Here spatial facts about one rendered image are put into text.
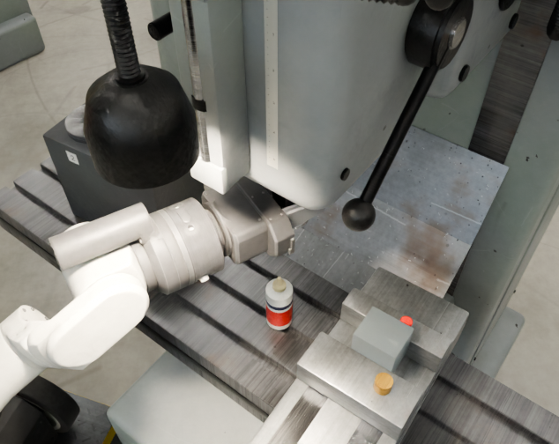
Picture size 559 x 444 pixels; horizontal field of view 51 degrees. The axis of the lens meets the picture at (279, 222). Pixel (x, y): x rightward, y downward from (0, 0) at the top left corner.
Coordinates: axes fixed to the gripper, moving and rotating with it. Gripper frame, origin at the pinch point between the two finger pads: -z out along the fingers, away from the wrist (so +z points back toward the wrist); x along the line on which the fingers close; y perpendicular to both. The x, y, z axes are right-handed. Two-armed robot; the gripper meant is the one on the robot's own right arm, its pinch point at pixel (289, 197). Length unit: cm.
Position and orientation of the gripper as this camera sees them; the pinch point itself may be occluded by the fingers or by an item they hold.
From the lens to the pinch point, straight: 68.6
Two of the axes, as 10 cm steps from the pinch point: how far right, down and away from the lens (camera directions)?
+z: -8.5, 3.8, -3.6
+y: -0.1, 6.7, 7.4
